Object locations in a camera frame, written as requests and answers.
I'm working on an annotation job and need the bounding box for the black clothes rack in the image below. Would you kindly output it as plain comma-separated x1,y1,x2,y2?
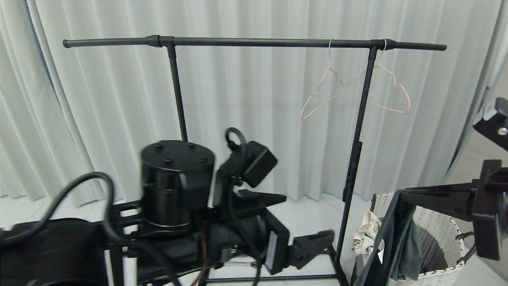
63,35,447,286

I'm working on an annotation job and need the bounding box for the white curtain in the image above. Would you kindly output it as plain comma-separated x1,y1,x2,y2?
0,0,508,208

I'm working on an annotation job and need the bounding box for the cream printed garment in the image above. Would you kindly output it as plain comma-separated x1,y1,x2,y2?
352,211,384,255

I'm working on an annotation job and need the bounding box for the pink clothes hanger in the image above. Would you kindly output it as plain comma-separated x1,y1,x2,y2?
300,39,345,120
347,40,411,114

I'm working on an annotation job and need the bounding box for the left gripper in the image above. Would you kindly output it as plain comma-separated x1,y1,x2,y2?
207,189,335,276

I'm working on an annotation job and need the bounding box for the dark grey long-sleeved shirt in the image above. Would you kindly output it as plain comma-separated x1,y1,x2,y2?
351,190,423,286

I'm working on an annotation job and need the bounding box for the white laundry basket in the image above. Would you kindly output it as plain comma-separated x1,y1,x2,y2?
371,193,477,286

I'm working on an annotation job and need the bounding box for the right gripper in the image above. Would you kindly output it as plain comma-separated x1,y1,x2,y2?
471,159,508,261

